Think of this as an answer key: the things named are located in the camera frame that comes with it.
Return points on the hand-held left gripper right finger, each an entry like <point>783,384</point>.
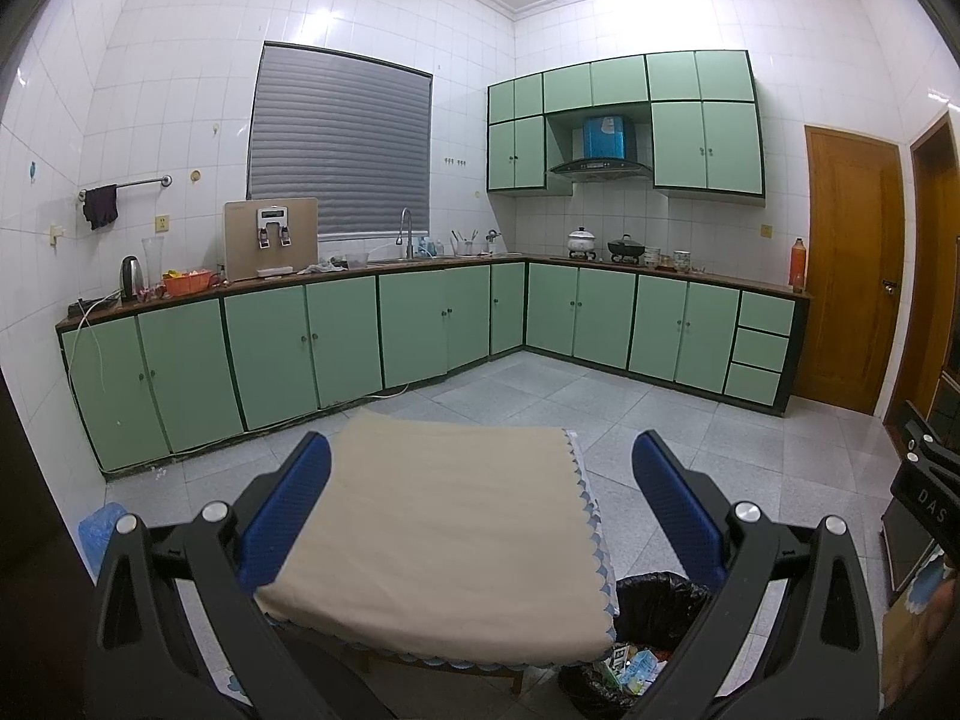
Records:
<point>675,517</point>

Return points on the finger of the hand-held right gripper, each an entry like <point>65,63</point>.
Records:
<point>930,446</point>

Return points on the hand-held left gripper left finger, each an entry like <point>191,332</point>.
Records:
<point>289,517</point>

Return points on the black bag trash bin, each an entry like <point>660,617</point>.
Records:
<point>660,607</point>

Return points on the white blue scalloped cloth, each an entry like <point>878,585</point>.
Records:
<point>592,510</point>

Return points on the printed cardboard box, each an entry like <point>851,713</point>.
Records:
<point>911,637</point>

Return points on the green drawer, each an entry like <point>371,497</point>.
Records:
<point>760,350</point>
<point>754,384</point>
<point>766,313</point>

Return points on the table with beige cloth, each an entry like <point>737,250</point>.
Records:
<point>450,540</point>

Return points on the green base cabinet unit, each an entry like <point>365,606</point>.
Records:
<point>270,345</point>

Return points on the blue plastic bag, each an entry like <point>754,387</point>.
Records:
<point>101,540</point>

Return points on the wooden door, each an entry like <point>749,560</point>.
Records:
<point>847,270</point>

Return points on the red thermos bottle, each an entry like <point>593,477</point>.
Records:
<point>796,266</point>

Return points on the wooden table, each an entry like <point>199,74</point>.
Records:
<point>514,679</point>

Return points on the grey counter cloth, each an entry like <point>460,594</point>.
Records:
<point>322,267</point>

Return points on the orange basket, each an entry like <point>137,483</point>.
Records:
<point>187,285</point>

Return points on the glass jar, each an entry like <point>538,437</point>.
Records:
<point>682,261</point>

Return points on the black wok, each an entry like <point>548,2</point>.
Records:
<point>624,247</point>

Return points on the brown water dispenser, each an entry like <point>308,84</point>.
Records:
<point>241,240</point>

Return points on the electric kettle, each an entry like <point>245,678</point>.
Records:
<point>132,279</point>

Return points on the clear pitcher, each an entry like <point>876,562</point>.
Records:
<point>154,262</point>

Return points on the white cooking pot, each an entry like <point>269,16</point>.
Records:
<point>581,244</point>

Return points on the black power strip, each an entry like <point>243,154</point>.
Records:
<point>81,308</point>

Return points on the metal faucet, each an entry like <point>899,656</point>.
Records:
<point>408,236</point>

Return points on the utensil holder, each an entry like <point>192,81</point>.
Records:
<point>463,244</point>

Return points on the dark towel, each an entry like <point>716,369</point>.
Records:
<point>100,206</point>

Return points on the metal towel bar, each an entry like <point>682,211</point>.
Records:
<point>142,182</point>

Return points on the range hood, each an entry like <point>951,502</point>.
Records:
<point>604,157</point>

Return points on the grey window blind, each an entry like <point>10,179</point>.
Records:
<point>337,142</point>

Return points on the wooden door frame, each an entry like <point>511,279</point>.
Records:
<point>934,277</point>

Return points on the white wall socket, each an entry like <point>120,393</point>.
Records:
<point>57,232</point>

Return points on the green wall cabinet unit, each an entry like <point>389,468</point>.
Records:
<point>697,146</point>

